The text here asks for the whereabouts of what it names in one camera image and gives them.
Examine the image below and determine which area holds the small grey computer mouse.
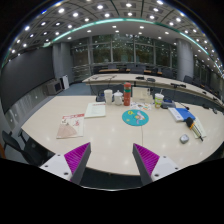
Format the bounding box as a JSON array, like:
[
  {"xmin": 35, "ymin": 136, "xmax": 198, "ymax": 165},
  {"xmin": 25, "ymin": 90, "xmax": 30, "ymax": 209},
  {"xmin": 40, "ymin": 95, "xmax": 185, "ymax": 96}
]
[{"xmin": 180, "ymin": 134, "xmax": 189, "ymax": 144}]

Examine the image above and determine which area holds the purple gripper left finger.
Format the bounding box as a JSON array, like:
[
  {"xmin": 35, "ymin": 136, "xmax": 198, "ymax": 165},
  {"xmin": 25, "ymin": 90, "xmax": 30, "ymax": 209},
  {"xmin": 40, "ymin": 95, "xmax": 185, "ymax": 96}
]
[{"xmin": 39, "ymin": 142, "xmax": 92, "ymax": 185}]

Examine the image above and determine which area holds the green white drink cup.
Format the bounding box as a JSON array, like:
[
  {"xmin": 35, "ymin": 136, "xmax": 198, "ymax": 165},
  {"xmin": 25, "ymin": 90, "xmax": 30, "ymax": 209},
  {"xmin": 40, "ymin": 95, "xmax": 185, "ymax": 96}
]
[{"xmin": 154, "ymin": 93, "xmax": 164, "ymax": 108}]

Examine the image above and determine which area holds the white cabinet appliance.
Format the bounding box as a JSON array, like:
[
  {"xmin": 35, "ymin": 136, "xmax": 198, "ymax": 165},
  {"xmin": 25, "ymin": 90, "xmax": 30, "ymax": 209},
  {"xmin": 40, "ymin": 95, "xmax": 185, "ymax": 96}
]
[{"xmin": 47, "ymin": 81, "xmax": 62, "ymax": 95}]

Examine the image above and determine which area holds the long curved conference desk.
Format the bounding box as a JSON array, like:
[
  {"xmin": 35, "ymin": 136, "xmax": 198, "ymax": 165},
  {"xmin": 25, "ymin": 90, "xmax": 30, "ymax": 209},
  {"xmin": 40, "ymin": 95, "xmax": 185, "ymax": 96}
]
[{"xmin": 83, "ymin": 73, "xmax": 224, "ymax": 108}]

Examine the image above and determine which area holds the black office chair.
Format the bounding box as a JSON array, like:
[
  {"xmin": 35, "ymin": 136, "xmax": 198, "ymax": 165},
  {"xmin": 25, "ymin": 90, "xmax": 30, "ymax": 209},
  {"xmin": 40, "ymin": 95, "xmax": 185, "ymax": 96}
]
[{"xmin": 2, "ymin": 131, "xmax": 54, "ymax": 167}]

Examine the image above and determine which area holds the round teal mouse pad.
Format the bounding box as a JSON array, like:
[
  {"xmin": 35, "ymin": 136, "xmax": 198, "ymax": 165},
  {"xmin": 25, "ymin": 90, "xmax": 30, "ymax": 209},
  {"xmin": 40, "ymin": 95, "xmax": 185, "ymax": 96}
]
[{"xmin": 122, "ymin": 110, "xmax": 149, "ymax": 126}]

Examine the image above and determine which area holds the black yellow marker pen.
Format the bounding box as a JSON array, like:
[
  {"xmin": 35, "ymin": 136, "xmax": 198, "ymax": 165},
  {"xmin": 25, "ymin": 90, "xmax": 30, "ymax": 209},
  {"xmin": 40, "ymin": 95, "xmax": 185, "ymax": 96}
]
[{"xmin": 186, "ymin": 117, "xmax": 203, "ymax": 140}]

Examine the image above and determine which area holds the red orange tall thermos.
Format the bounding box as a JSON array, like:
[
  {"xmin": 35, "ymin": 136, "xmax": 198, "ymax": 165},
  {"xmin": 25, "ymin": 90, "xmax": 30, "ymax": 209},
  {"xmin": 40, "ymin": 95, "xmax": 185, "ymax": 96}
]
[{"xmin": 123, "ymin": 82, "xmax": 131, "ymax": 106}]

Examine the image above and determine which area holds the colourful sticker sheet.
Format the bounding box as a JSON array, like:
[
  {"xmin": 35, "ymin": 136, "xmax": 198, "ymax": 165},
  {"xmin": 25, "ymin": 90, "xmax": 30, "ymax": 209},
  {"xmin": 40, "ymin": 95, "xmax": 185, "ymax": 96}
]
[{"xmin": 130, "ymin": 102, "xmax": 151, "ymax": 111}]

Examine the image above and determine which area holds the white paper under marker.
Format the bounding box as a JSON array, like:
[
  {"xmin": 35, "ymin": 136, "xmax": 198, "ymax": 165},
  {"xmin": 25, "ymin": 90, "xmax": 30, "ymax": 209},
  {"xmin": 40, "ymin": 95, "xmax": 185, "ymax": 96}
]
[{"xmin": 192, "ymin": 117, "xmax": 207, "ymax": 139}]

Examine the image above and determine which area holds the red white magazine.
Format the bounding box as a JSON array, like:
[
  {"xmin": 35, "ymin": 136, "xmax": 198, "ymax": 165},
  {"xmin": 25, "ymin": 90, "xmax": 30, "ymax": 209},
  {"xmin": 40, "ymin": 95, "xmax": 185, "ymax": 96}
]
[{"xmin": 56, "ymin": 113, "xmax": 84, "ymax": 139}]

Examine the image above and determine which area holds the white booklet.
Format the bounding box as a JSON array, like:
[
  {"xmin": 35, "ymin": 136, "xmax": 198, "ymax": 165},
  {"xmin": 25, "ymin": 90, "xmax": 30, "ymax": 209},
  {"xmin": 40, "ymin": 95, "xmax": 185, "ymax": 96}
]
[{"xmin": 85, "ymin": 102, "xmax": 106, "ymax": 118}]

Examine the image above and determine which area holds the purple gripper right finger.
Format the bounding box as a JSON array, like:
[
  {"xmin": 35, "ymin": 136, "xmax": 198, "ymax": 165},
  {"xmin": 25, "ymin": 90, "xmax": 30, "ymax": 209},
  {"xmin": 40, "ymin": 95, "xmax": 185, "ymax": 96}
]
[{"xmin": 132, "ymin": 143, "xmax": 183, "ymax": 186}]

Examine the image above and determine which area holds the blue book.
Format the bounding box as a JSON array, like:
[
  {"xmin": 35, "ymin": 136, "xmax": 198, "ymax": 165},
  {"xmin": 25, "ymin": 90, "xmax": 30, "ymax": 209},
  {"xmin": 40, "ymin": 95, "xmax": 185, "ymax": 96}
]
[{"xmin": 169, "ymin": 108, "xmax": 195, "ymax": 122}]

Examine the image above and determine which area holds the white paper cup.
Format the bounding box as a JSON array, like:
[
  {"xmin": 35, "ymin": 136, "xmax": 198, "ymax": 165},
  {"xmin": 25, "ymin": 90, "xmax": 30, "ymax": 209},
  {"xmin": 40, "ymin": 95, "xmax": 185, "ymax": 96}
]
[{"xmin": 104, "ymin": 89, "xmax": 113, "ymax": 105}]

